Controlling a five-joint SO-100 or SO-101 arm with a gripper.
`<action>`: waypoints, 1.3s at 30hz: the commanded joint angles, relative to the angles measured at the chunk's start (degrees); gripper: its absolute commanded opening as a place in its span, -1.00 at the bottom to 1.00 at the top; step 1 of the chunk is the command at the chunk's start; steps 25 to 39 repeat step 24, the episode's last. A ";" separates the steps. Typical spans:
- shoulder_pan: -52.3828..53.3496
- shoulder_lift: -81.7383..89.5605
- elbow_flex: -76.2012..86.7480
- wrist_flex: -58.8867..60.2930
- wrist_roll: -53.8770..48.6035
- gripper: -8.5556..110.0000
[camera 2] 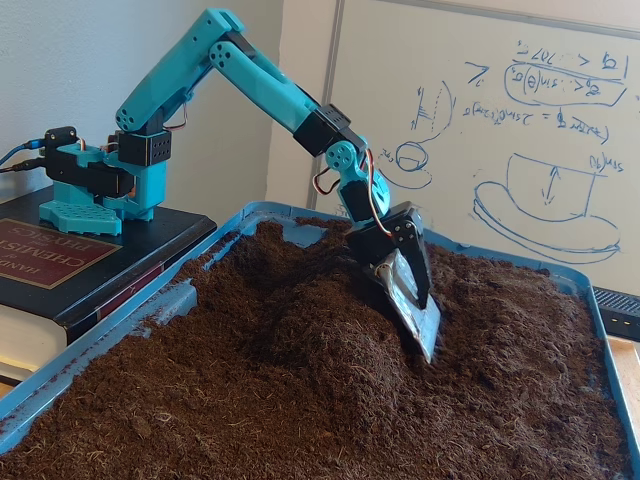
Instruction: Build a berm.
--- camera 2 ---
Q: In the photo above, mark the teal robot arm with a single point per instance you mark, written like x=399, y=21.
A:
x=265, y=85

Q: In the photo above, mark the blue plastic tray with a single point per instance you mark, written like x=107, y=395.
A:
x=125, y=320

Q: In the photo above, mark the black chemistry physics handbook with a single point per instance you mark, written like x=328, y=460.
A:
x=30, y=260

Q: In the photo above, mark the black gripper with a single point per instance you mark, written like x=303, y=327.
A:
x=376, y=239

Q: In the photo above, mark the whiteboard with blue drawings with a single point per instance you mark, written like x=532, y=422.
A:
x=500, y=150

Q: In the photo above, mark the brown soil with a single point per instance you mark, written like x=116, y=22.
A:
x=350, y=390

